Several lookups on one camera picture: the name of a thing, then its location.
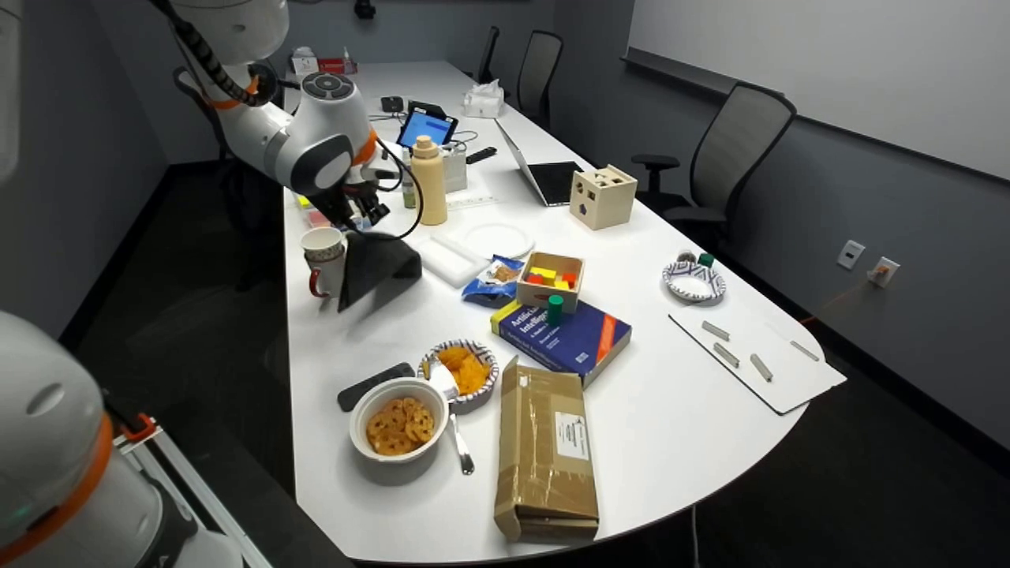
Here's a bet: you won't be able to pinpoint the blue book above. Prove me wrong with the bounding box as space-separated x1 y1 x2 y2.
492 298 633 387

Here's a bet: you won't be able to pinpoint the pretzel snacks pile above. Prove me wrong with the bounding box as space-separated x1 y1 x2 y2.
364 390 440 459

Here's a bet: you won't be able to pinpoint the wooden tray coloured blocks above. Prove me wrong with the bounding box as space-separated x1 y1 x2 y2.
514 251 588 317

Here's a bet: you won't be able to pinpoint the grey mesh office chair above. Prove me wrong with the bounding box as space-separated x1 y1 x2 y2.
510 30 568 124
629 82 797 251

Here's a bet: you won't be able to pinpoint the white mug red handle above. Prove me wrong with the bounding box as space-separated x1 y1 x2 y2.
299 224 351 300

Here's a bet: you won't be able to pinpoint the clear container colourful items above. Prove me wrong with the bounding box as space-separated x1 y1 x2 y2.
295 192 342 235

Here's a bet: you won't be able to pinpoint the white small container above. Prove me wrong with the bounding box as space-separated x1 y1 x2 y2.
440 139 474 197

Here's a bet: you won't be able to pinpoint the white wall outlet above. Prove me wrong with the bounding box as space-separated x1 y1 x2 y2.
834 238 869 272

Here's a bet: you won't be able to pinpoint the robot stand frame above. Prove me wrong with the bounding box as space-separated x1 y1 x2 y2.
112 409 276 568

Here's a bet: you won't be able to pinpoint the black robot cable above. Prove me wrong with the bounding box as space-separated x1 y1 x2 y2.
371 137 428 242

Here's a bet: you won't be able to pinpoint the wooden cube with holes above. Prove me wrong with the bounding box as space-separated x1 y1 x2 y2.
566 162 639 235

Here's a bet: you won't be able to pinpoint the blue snack bag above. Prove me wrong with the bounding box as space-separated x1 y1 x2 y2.
460 251 531 311

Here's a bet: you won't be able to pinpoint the black office chair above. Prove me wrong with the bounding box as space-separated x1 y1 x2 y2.
474 21 506 88

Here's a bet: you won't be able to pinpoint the beige wall outlet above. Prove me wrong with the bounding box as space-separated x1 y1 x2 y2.
865 253 901 290

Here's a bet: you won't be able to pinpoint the coiled white cable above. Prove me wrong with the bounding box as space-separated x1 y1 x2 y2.
658 256 729 311

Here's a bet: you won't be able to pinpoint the brown cardboard box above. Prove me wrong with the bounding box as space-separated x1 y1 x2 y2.
492 356 603 546

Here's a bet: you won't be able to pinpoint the open laptop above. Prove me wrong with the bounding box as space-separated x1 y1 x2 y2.
489 114 585 210

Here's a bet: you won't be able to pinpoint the wall whiteboard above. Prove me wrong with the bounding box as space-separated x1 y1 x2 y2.
624 0 1010 182

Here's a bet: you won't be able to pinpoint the orange chips pile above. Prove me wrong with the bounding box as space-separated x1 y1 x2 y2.
431 345 495 401

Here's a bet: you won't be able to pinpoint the black napkin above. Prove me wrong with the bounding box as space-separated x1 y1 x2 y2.
333 232 426 317

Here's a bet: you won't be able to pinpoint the tablet with blue screen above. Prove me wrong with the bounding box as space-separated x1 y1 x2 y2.
393 99 465 156

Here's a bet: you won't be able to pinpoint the cream squeeze bottle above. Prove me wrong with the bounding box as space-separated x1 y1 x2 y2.
404 132 452 232

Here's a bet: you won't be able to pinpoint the white bowl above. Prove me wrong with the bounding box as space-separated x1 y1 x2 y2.
347 377 452 468

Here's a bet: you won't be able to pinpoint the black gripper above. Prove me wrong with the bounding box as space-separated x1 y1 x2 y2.
333 178 393 238

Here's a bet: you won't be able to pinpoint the white foam tray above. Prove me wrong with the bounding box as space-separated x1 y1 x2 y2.
422 224 500 290

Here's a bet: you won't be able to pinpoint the white board panel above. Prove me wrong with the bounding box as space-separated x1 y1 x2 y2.
667 298 849 420

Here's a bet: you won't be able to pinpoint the white crumpled bag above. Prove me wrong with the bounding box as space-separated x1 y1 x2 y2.
460 78 510 121

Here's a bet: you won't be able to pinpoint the white round lid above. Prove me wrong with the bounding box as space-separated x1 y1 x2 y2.
460 218 536 266

